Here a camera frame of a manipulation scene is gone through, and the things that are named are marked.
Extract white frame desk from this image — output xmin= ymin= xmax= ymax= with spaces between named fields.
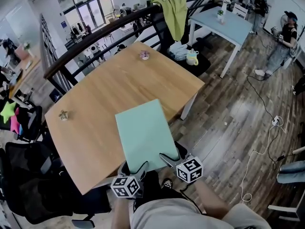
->
xmin=268 ymin=192 xmax=305 ymax=221

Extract light blue table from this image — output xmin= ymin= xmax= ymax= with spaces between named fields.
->
xmin=189 ymin=6 xmax=254 ymax=78

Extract long white cable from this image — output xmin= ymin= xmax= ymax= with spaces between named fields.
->
xmin=240 ymin=117 xmax=285 ymax=204

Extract olive green jacket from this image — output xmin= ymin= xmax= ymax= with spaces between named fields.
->
xmin=150 ymin=0 xmax=188 ymax=42

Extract light green board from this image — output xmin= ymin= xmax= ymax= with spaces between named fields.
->
xmin=115 ymin=99 xmax=180 ymax=176

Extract white vase with pink flowers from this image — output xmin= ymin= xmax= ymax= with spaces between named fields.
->
xmin=219 ymin=0 xmax=232 ymax=16

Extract glass vase white flowers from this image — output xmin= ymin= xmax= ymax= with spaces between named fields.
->
xmin=22 ymin=42 xmax=34 ymax=58

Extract long light wood desk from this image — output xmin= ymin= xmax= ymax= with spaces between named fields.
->
xmin=9 ymin=56 xmax=42 ymax=100

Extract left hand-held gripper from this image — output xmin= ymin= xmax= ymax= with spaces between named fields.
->
xmin=110 ymin=160 xmax=150 ymax=200

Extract black vertical bar fence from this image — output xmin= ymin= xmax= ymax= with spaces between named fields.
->
xmin=39 ymin=13 xmax=72 ymax=90

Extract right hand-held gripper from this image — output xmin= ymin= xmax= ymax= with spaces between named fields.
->
xmin=159 ymin=141 xmax=204 ymax=184

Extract black power cable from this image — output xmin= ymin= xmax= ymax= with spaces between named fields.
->
xmin=246 ymin=75 xmax=275 ymax=119
xmin=268 ymin=127 xmax=286 ymax=162

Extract wooden table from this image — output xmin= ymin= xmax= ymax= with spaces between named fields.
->
xmin=44 ymin=41 xmax=205 ymax=196

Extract thin black tether cable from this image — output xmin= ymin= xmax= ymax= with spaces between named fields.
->
xmin=180 ymin=184 xmax=207 ymax=216

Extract person's beige shirt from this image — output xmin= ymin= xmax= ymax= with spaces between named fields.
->
xmin=131 ymin=198 xmax=272 ymax=229

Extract glass entrance doors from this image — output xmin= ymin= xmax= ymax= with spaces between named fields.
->
xmin=54 ymin=0 xmax=110 ymax=33

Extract black office chair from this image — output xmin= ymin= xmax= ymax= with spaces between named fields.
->
xmin=13 ymin=105 xmax=47 ymax=143
xmin=151 ymin=12 xmax=212 ymax=77
xmin=0 ymin=141 xmax=112 ymax=229

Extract person's black trousers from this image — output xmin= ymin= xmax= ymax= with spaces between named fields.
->
xmin=133 ymin=169 xmax=193 ymax=201

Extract white chair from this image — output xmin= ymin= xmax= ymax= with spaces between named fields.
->
xmin=232 ymin=2 xmax=251 ymax=21

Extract black chair back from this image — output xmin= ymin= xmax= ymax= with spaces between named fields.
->
xmin=43 ymin=0 xmax=241 ymax=97

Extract pink pillow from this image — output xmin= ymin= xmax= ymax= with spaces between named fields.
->
xmin=10 ymin=107 xmax=21 ymax=133

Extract green star pillow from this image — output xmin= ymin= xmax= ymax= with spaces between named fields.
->
xmin=0 ymin=101 xmax=17 ymax=124

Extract person's right forearm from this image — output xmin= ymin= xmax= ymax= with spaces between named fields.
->
xmin=192 ymin=179 xmax=231 ymax=221

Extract person's left forearm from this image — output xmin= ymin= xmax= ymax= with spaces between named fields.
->
xmin=115 ymin=198 xmax=132 ymax=229

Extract tall white pot green plant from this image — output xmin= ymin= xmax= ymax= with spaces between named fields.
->
xmin=216 ymin=10 xmax=226 ymax=25

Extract light blue cloth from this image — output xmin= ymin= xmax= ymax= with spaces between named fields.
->
xmin=167 ymin=43 xmax=189 ymax=61

